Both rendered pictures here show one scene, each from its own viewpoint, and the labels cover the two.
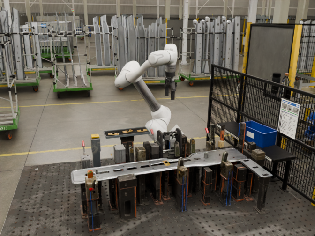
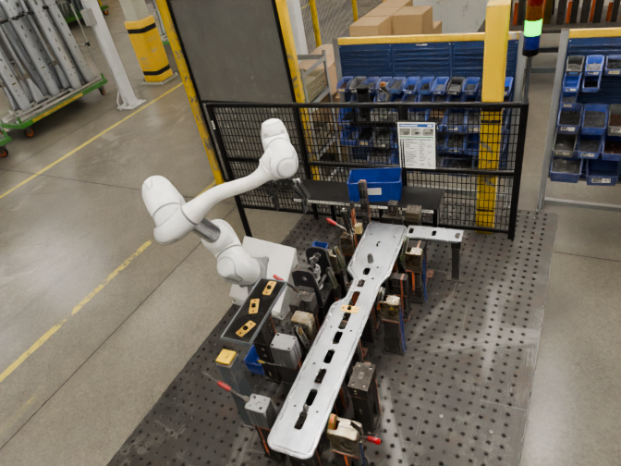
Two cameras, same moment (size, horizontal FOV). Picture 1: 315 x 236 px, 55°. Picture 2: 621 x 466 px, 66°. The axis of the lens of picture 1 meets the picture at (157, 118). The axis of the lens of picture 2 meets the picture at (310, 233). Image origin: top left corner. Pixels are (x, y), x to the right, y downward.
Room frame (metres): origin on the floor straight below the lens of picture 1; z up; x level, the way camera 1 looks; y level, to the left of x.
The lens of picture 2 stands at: (1.05, 1.04, 2.61)
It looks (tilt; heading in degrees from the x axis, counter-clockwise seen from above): 36 degrees down; 318
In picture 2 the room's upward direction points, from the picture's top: 12 degrees counter-clockwise
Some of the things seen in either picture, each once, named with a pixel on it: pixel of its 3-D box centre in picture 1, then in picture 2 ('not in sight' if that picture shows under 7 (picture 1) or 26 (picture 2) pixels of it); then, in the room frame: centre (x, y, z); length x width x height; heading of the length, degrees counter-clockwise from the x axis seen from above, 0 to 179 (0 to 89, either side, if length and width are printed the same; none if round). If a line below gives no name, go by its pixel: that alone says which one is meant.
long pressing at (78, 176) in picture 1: (164, 164); (349, 312); (2.11, -0.06, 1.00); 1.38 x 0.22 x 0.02; 109
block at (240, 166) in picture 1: (238, 182); (417, 263); (2.12, -0.64, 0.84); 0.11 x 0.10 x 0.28; 19
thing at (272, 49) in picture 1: (263, 93); (247, 107); (4.46, -1.58, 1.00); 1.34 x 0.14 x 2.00; 14
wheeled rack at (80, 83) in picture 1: (71, 60); not in sight; (8.68, 2.45, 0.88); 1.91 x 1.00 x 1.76; 15
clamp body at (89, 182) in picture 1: (93, 203); (350, 453); (1.76, 0.42, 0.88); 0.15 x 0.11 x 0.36; 19
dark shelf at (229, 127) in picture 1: (251, 138); (364, 195); (2.61, -0.86, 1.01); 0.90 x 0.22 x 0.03; 19
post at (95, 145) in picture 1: (96, 162); (240, 391); (2.29, 0.50, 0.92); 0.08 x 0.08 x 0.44; 19
